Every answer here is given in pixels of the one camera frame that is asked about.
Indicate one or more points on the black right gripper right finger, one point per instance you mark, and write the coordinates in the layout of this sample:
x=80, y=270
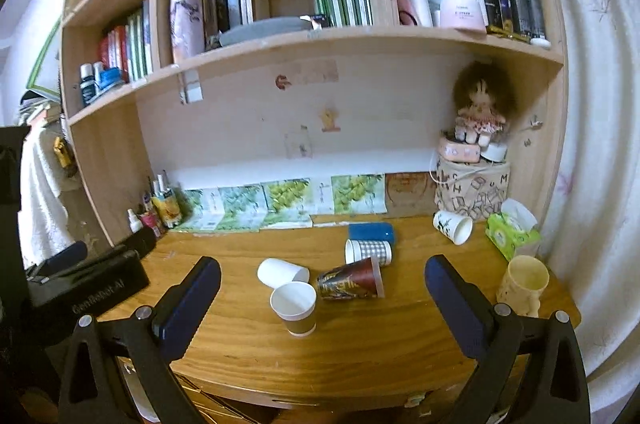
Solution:
x=492, y=335

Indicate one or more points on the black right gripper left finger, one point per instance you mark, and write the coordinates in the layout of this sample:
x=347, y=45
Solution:
x=153, y=342

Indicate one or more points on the brown paper coffee cup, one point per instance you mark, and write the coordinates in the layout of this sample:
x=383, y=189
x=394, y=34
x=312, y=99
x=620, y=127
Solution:
x=295, y=303

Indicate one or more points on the white panda print cup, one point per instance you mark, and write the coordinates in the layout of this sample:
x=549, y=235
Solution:
x=457, y=228

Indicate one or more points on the white plastic cup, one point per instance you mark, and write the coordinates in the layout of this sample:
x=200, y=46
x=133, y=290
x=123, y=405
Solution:
x=275, y=272

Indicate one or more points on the red patterned paper cup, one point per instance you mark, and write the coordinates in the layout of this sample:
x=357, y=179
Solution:
x=357, y=280

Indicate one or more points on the grey checked paper cup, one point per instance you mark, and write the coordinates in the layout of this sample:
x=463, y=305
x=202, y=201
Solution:
x=358, y=250

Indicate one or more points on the blue plastic cup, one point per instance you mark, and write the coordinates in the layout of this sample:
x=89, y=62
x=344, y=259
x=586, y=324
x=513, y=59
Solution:
x=372, y=231

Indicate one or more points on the cream ceramic mug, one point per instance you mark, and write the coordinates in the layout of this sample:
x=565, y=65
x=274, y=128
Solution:
x=522, y=285

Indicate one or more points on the green tissue pack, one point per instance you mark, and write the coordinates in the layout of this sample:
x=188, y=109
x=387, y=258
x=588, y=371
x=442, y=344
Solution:
x=514, y=230

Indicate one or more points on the white small bottle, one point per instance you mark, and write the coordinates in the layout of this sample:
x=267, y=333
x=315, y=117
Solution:
x=135, y=222

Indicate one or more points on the pink red box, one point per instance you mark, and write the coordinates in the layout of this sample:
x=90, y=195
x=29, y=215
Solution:
x=149, y=219

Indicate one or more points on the yellow juice carton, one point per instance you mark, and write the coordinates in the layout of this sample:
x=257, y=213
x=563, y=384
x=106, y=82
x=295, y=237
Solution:
x=168, y=208

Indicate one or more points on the white curtain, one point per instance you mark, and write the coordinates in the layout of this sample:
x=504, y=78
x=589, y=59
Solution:
x=590, y=238

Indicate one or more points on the letter print fabric bag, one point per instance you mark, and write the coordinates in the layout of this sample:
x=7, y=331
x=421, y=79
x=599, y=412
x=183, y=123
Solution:
x=474, y=190

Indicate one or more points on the brown cardboard sheet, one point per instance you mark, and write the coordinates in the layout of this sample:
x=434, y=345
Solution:
x=409, y=195

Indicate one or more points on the grape picture poster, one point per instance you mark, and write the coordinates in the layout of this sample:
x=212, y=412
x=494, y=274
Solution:
x=284, y=204

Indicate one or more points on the curly haired rag doll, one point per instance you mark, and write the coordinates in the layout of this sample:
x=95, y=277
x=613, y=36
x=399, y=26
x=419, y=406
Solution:
x=484, y=100

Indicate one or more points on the wooden bookshelf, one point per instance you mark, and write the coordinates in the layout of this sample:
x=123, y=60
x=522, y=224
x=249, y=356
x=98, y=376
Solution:
x=357, y=100

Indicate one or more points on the pink floral cylinder tube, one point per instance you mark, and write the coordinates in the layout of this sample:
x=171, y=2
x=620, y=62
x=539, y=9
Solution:
x=186, y=29

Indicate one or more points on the pink cream jar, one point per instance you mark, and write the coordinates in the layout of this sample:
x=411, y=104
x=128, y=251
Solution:
x=462, y=15

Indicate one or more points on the grey pencil case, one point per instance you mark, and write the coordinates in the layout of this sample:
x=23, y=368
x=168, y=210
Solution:
x=264, y=28

